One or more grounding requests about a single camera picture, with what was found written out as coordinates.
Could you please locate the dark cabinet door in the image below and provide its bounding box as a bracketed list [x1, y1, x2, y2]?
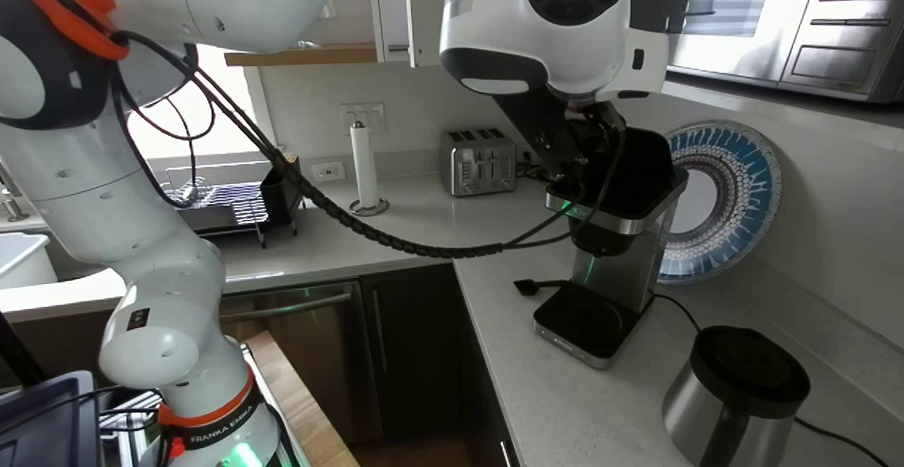
[359, 264, 463, 442]

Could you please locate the steel dishwasher door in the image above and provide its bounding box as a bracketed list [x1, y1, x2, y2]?
[218, 281, 383, 448]

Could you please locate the white wall cabinet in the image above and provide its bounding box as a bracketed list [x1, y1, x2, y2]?
[367, 0, 448, 69]

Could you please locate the steel microwave oven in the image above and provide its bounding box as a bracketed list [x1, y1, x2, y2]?
[667, 0, 904, 105]

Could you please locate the black dish rack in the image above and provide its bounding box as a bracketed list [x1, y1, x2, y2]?
[161, 162, 306, 249]

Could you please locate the white sink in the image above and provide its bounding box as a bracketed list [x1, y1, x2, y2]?
[0, 232, 59, 291]

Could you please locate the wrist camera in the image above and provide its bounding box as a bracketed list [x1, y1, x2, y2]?
[493, 93, 574, 182]

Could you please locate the black box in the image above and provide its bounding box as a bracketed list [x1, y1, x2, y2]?
[0, 371, 101, 467]

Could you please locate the paper towel holder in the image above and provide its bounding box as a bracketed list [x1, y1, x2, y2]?
[348, 120, 391, 217]

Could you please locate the black coffee machine lid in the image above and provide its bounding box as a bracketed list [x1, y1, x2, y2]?
[545, 126, 690, 236]

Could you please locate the dishwasher door handle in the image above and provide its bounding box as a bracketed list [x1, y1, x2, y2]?
[220, 292, 355, 324]

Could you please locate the black steel coffee machine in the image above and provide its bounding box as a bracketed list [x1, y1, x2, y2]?
[533, 126, 690, 370]

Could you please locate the window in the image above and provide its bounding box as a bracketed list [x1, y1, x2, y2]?
[126, 43, 256, 161]

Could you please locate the blue patterned decorative plate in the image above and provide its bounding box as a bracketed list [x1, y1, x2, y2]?
[657, 120, 783, 285]

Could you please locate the steel coffee carafe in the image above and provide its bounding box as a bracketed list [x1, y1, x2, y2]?
[661, 325, 811, 467]

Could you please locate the black coffee scoop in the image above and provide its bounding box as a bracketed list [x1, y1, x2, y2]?
[513, 278, 568, 297]

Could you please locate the cabinet door handle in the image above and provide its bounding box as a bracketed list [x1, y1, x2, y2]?
[371, 288, 388, 374]

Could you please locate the steel tap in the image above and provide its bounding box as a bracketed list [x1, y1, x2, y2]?
[0, 162, 30, 223]

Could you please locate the black utensil holder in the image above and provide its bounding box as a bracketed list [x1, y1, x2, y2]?
[259, 155, 305, 229]

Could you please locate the wooden shelf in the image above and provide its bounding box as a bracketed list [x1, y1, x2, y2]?
[224, 43, 379, 68]

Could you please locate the white wall switch plate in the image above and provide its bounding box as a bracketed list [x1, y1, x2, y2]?
[339, 102, 388, 136]

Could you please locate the silver toaster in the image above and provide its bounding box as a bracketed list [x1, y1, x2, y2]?
[439, 127, 518, 198]

